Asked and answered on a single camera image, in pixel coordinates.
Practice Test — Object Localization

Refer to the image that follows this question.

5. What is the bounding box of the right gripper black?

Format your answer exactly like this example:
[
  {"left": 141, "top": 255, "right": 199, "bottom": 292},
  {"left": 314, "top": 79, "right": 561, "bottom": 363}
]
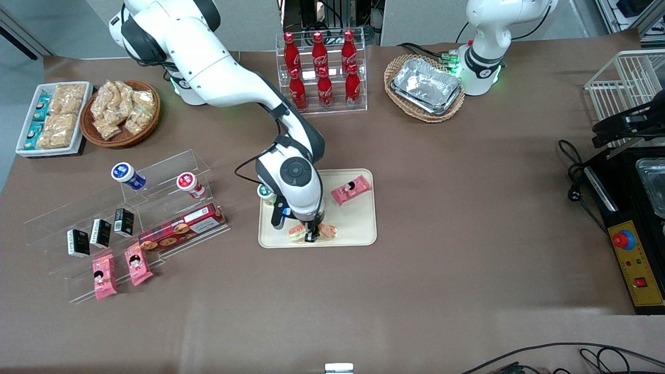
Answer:
[{"left": 287, "top": 200, "right": 326, "bottom": 244}]

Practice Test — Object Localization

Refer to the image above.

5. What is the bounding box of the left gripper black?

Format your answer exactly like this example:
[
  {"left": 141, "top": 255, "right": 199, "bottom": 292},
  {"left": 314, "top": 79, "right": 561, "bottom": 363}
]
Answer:
[{"left": 592, "top": 101, "right": 665, "bottom": 150}]

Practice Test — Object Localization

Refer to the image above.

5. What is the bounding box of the plastic-wrapped triangle sandwich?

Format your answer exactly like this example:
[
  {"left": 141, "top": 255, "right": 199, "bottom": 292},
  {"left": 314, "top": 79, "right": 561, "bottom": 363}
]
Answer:
[{"left": 288, "top": 222, "right": 339, "bottom": 243}]

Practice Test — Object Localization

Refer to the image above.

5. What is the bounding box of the beige plastic serving tray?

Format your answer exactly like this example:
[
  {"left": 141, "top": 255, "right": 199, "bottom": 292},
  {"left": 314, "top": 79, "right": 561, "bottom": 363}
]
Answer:
[{"left": 258, "top": 168, "right": 377, "bottom": 249}]

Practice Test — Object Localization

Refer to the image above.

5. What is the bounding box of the aluminium foil tray stack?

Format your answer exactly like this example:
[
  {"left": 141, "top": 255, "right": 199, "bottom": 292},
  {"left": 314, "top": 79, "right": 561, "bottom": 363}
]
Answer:
[{"left": 390, "top": 57, "right": 463, "bottom": 115}]

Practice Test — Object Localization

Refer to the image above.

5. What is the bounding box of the pink cartoon snack packet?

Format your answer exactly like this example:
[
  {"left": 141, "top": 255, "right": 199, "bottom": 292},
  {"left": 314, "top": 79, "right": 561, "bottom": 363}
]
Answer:
[
  {"left": 330, "top": 175, "right": 373, "bottom": 207},
  {"left": 92, "top": 253, "right": 118, "bottom": 301},
  {"left": 124, "top": 244, "right": 154, "bottom": 287}
]

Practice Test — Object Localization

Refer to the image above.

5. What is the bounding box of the clear acrylic bottle rack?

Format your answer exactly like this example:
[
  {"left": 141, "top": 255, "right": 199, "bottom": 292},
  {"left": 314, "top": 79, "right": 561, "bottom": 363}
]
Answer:
[{"left": 275, "top": 31, "right": 368, "bottom": 117}]

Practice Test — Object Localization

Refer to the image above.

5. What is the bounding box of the red-lidded yogurt cup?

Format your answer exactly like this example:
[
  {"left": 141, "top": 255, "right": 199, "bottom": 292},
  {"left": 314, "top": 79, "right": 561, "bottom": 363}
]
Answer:
[{"left": 176, "top": 172, "right": 206, "bottom": 199}]

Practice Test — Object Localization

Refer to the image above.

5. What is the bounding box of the red cookie box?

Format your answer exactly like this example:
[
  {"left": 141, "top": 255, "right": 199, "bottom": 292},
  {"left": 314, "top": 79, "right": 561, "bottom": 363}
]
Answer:
[{"left": 138, "top": 202, "right": 228, "bottom": 254}]

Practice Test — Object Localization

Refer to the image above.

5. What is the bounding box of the red cola bottle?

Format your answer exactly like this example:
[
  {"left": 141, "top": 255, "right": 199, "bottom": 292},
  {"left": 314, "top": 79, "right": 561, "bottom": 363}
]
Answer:
[
  {"left": 311, "top": 31, "right": 329, "bottom": 73},
  {"left": 344, "top": 63, "right": 362, "bottom": 109},
  {"left": 288, "top": 68, "right": 309, "bottom": 112},
  {"left": 316, "top": 66, "right": 335, "bottom": 110},
  {"left": 341, "top": 30, "right": 358, "bottom": 71},
  {"left": 283, "top": 32, "right": 301, "bottom": 73}
]

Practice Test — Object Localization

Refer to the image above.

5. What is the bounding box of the black sealing machine yellow panel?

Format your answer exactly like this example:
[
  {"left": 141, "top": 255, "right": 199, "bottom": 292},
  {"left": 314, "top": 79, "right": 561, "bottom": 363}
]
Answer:
[{"left": 582, "top": 145, "right": 665, "bottom": 315}]

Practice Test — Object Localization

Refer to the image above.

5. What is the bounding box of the light tan wicker basket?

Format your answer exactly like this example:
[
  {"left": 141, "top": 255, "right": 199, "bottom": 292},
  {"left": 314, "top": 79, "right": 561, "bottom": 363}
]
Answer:
[{"left": 384, "top": 54, "right": 466, "bottom": 124}]

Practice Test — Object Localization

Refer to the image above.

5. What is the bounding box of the clear acrylic stepped display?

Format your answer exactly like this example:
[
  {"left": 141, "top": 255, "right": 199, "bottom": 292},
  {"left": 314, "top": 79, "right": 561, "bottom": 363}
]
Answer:
[{"left": 23, "top": 150, "right": 230, "bottom": 304}]

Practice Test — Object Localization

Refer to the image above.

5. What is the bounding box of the small black snack box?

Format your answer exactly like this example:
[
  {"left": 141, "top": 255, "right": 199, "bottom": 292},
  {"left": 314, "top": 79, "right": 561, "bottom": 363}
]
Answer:
[
  {"left": 89, "top": 219, "right": 112, "bottom": 248},
  {"left": 66, "top": 229, "right": 91, "bottom": 259},
  {"left": 113, "top": 208, "right": 135, "bottom": 238}
]

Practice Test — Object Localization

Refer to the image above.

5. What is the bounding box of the blue-lidded yogurt cup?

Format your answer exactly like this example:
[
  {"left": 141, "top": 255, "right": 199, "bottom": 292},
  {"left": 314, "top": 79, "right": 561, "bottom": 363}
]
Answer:
[{"left": 111, "top": 162, "right": 147, "bottom": 191}]

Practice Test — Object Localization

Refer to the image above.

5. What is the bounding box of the brown round wicker basket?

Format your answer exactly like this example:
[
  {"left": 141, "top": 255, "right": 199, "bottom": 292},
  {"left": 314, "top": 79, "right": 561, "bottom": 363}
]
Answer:
[{"left": 80, "top": 79, "right": 161, "bottom": 149}]

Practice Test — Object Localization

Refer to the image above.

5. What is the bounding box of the clear bagged puffed snack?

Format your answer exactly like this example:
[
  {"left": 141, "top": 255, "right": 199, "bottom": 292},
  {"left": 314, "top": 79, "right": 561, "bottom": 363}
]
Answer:
[
  {"left": 94, "top": 117, "right": 123, "bottom": 141},
  {"left": 117, "top": 86, "right": 157, "bottom": 137},
  {"left": 90, "top": 81, "right": 119, "bottom": 121}
]

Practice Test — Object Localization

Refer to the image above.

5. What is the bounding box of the black background equipment rack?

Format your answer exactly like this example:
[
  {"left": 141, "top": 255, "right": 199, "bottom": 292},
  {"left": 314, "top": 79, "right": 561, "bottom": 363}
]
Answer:
[{"left": 280, "top": 0, "right": 386, "bottom": 46}]

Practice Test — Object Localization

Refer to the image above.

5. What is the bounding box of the clear rice cracker pack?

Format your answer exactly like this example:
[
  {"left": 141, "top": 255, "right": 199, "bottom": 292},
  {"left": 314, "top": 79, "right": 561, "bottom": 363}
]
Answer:
[
  {"left": 38, "top": 113, "right": 79, "bottom": 150},
  {"left": 49, "top": 83, "right": 87, "bottom": 115}
]

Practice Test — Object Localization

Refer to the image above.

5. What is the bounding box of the teal snack packet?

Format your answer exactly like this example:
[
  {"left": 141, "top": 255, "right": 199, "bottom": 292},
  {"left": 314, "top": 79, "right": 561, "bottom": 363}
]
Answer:
[
  {"left": 25, "top": 122, "right": 45, "bottom": 151},
  {"left": 33, "top": 95, "right": 51, "bottom": 123}
]

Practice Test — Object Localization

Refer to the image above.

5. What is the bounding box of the white rectangular snack bin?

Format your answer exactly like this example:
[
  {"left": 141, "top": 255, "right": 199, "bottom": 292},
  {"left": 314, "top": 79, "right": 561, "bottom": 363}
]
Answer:
[{"left": 16, "top": 82, "right": 95, "bottom": 157}]

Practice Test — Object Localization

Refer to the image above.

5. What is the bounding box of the white wire basket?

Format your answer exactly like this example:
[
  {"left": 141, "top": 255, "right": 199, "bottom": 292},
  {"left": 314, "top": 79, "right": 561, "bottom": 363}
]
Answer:
[{"left": 584, "top": 49, "right": 665, "bottom": 123}]

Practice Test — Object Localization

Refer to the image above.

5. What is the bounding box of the black machine power cable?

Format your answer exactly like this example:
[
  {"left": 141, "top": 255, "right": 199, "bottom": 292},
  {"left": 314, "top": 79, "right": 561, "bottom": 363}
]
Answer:
[{"left": 558, "top": 139, "right": 609, "bottom": 235}]

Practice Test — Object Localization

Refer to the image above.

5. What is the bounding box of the grey metal shelf frame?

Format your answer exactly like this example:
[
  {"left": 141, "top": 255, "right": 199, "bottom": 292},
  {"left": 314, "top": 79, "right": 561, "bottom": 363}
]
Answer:
[{"left": 595, "top": 0, "right": 665, "bottom": 38}]

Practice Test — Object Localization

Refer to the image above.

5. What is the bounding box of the long black floor cable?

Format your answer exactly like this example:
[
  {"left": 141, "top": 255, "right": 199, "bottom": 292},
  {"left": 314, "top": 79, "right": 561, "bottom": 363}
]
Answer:
[{"left": 460, "top": 342, "right": 665, "bottom": 374}]

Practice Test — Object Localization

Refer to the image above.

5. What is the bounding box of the looped black floor cable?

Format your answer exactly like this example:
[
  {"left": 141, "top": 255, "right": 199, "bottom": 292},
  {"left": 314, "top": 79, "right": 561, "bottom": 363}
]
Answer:
[{"left": 579, "top": 347, "right": 665, "bottom": 374}]

